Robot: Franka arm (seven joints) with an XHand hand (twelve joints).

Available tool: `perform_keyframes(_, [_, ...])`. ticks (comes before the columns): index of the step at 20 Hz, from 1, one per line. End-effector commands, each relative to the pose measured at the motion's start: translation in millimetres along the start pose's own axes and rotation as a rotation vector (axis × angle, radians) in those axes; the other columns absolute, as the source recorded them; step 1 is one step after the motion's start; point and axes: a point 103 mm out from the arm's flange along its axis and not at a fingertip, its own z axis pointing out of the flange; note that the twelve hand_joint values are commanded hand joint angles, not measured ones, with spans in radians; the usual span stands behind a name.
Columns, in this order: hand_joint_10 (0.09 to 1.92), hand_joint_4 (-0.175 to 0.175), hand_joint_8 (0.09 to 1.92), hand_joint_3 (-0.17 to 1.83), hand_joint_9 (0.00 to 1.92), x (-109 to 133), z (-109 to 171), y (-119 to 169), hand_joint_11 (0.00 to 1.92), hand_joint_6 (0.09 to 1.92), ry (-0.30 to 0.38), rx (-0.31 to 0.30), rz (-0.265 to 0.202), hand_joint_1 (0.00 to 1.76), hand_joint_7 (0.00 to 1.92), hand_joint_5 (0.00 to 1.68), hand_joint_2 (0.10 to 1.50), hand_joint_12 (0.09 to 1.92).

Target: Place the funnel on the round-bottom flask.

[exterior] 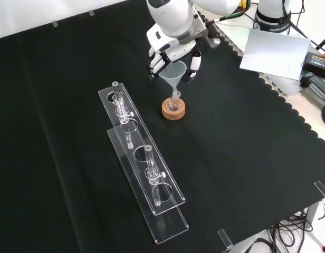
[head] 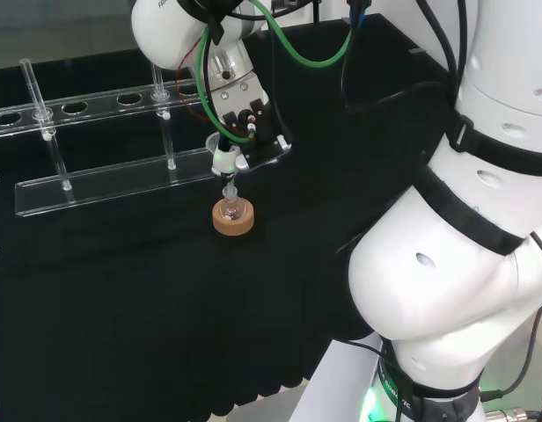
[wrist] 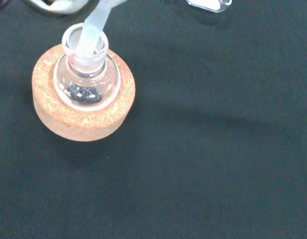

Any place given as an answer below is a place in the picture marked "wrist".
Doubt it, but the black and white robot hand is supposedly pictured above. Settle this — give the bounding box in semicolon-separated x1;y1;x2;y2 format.
0;0;94;16

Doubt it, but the small glass round-bottom flask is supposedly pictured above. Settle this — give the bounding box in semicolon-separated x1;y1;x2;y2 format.
53;22;122;112

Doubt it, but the black bench cloth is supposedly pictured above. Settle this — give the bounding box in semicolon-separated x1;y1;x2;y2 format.
0;0;307;239

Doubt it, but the cork flask ring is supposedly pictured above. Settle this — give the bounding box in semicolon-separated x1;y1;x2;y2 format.
31;43;137;142

